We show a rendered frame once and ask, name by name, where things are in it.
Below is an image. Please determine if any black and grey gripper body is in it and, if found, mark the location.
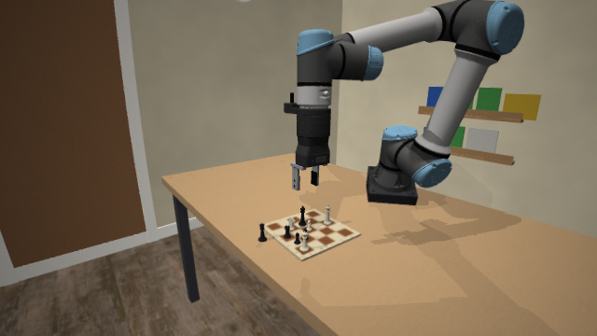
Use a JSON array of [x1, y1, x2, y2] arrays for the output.
[[284, 87, 332, 168]]

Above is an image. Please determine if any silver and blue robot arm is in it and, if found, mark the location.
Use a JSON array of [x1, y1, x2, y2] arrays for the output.
[[297, 0, 524, 192]]

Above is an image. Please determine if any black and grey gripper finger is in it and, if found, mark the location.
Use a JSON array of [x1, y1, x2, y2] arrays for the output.
[[311, 165, 319, 186], [291, 162, 307, 190]]

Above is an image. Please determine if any brown and cream chessboard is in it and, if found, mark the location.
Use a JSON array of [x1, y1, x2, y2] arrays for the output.
[[264, 209, 361, 261]]

